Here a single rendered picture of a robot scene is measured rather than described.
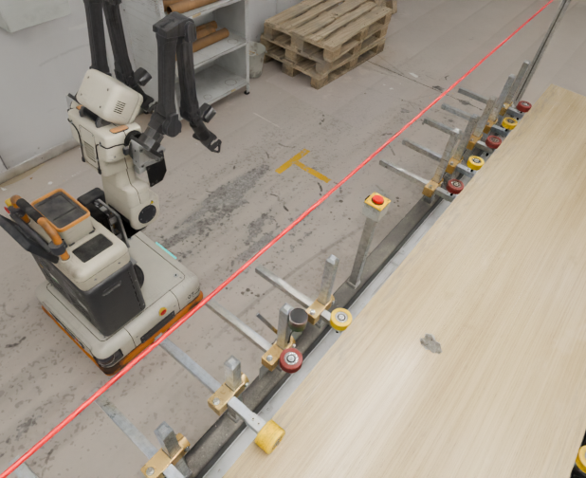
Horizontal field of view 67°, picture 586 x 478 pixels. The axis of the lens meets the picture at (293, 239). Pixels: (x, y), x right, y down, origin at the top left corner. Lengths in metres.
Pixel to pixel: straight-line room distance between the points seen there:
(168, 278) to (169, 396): 0.62
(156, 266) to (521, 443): 1.91
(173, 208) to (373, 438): 2.30
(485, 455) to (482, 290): 0.64
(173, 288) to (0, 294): 1.11
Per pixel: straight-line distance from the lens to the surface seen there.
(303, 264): 2.96
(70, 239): 2.10
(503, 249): 2.14
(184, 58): 1.85
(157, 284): 2.56
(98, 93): 1.96
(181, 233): 3.15
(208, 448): 1.70
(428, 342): 1.72
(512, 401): 1.74
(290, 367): 1.57
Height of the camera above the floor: 2.32
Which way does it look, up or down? 49 degrees down
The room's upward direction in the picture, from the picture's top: 6 degrees clockwise
